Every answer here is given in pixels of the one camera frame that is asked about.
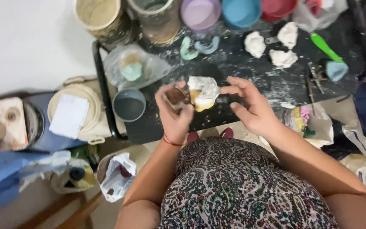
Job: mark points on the plastic-wrapped yellow clay lump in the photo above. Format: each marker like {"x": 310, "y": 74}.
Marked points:
{"x": 203, "y": 92}

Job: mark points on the grey plastic cup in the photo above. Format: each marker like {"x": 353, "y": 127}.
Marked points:
{"x": 129, "y": 105}

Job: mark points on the white crumpled plastic bag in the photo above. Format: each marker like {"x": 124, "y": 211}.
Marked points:
{"x": 118, "y": 176}

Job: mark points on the purple plastic bowl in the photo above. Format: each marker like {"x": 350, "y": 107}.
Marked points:
{"x": 200, "y": 14}

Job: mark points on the metal scissors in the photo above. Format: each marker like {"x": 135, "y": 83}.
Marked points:
{"x": 315, "y": 76}

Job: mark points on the plastic bag with mint clay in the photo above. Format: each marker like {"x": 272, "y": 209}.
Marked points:
{"x": 135, "y": 66}

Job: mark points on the black metal table frame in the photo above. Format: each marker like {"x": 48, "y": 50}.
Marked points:
{"x": 102, "y": 82}

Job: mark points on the mint curved clay piece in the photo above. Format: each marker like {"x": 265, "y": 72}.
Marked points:
{"x": 186, "y": 52}

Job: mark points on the blue plastic bowl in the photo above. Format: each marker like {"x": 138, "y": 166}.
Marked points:
{"x": 240, "y": 12}

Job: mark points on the wooden stool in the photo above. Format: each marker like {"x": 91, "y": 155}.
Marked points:
{"x": 65, "y": 211}

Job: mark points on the paisley patterned dress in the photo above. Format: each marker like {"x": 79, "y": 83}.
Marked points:
{"x": 233, "y": 190}

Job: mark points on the cream lidded bucket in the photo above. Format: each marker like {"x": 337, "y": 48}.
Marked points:
{"x": 89, "y": 127}

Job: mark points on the beige dirty bucket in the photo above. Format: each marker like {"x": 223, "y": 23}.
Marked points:
{"x": 103, "y": 17}

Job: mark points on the plastic bag with bottle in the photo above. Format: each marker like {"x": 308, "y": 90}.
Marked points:
{"x": 75, "y": 176}

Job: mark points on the clear plastic bag with red item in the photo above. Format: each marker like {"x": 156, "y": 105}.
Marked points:
{"x": 322, "y": 14}

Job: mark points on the white paper sheet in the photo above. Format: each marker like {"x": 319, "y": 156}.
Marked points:
{"x": 69, "y": 115}

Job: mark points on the white clay lump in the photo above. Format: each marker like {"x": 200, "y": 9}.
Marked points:
{"x": 283, "y": 58}
{"x": 287, "y": 35}
{"x": 254, "y": 44}

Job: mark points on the light blue curved clay piece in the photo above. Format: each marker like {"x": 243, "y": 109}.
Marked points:
{"x": 207, "y": 47}

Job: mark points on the red plastic bowl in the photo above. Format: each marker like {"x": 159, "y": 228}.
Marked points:
{"x": 278, "y": 9}

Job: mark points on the grey dirty bucket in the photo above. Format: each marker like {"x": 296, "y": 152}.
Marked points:
{"x": 157, "y": 19}

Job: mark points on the plastic bag with coloured clay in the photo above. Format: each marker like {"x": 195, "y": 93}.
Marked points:
{"x": 310, "y": 125}

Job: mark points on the person's red shoe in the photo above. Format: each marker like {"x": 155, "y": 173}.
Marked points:
{"x": 192, "y": 136}
{"x": 227, "y": 132}

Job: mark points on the blue barrel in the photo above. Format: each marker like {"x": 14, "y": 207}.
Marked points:
{"x": 48, "y": 140}

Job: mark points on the person's right hand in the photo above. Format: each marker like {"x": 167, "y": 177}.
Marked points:
{"x": 257, "y": 111}

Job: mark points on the white dirty jerrycan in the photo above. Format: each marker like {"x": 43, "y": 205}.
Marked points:
{"x": 6, "y": 122}

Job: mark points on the person's left hand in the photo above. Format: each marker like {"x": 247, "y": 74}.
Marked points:
{"x": 172, "y": 122}

